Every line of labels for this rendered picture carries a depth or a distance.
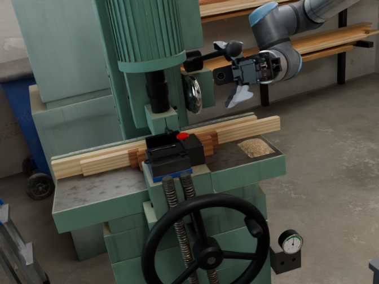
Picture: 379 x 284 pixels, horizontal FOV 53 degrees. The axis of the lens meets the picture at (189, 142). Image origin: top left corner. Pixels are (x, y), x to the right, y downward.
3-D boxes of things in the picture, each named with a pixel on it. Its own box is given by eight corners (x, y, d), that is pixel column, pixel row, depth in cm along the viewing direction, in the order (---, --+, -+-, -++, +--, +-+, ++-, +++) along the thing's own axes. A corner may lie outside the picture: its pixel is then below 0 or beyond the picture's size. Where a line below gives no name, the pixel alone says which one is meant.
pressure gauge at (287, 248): (283, 262, 105) (282, 238, 101) (276, 253, 108) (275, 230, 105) (303, 256, 106) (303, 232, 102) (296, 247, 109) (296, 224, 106)
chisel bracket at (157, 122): (157, 148, 102) (151, 119, 99) (149, 131, 115) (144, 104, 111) (183, 142, 104) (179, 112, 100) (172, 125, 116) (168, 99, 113)
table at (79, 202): (54, 260, 83) (47, 238, 80) (61, 192, 110) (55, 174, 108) (306, 191, 94) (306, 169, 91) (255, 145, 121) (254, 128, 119)
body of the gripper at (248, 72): (257, 51, 89) (279, 49, 98) (227, 58, 94) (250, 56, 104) (263, 83, 90) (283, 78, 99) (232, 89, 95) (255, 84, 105)
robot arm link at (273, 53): (254, 53, 108) (260, 87, 109) (246, 54, 104) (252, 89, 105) (283, 46, 102) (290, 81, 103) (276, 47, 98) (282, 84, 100)
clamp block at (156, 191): (155, 221, 86) (148, 187, 82) (146, 192, 98) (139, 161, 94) (217, 204, 88) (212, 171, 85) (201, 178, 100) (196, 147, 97)
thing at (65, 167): (56, 180, 104) (51, 163, 102) (56, 176, 106) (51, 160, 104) (258, 132, 115) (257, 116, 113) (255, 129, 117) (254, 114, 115)
